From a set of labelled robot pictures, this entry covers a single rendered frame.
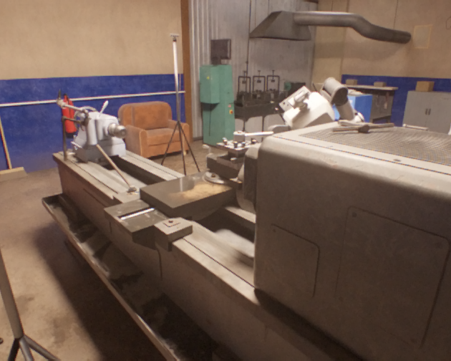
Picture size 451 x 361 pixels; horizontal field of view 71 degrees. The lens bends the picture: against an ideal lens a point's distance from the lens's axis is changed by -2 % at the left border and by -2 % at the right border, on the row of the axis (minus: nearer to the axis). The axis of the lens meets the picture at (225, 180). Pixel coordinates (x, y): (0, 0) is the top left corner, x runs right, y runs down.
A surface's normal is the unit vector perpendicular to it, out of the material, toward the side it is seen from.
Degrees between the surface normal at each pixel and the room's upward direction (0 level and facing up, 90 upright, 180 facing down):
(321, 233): 90
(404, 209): 90
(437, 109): 90
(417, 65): 90
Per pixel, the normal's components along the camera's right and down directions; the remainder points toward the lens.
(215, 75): 0.66, 0.26
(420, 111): -0.76, 0.22
